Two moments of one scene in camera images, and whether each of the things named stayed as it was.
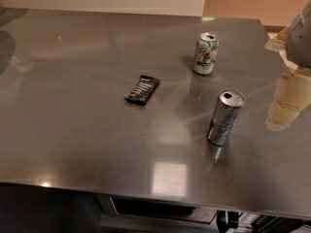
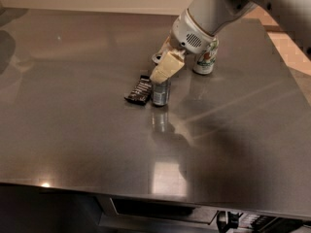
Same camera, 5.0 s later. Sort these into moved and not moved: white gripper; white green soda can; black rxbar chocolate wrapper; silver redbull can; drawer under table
Moved: white gripper; silver redbull can
Not moved: white green soda can; drawer under table; black rxbar chocolate wrapper
